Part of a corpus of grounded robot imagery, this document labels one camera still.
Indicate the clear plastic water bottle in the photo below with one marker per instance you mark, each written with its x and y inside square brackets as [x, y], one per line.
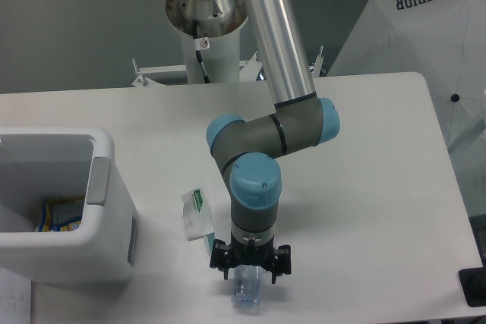
[247, 286]

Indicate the white green plastic package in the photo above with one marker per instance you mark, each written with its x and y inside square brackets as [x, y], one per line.
[197, 218]

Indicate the white superior umbrella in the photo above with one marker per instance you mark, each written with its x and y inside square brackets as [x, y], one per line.
[442, 40]

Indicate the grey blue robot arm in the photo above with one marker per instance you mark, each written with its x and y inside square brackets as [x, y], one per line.
[246, 152]

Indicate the white plastic trash can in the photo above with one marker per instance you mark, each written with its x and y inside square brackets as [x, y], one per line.
[53, 163]

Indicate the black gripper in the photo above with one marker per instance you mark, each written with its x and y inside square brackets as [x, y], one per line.
[226, 256]

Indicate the white metal base frame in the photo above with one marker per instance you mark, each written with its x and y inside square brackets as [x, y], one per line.
[249, 70]

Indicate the black device at edge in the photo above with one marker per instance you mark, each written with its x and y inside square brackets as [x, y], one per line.
[473, 286]

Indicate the yellow blue snack wrapper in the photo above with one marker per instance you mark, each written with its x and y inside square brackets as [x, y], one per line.
[60, 215]

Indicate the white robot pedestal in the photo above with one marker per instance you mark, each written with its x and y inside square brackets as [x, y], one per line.
[212, 60]

